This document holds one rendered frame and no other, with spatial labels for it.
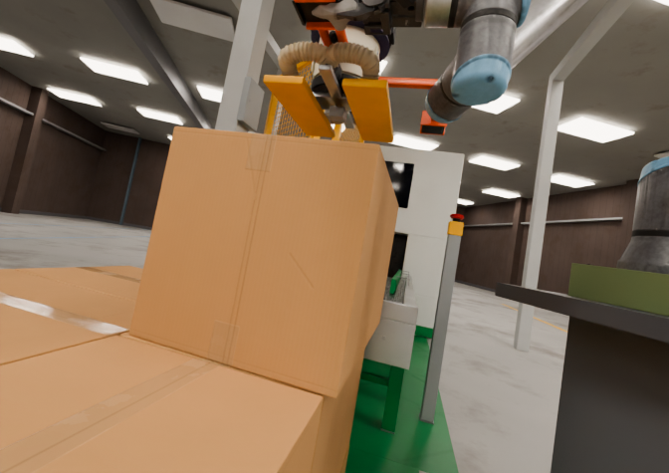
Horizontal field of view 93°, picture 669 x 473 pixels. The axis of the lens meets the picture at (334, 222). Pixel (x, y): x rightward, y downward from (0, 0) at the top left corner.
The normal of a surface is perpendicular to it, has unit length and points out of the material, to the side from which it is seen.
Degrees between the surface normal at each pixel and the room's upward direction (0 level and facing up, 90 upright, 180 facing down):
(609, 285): 90
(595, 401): 90
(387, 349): 90
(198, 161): 90
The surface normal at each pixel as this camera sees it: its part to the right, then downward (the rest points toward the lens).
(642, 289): -0.97, -0.18
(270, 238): -0.25, -0.11
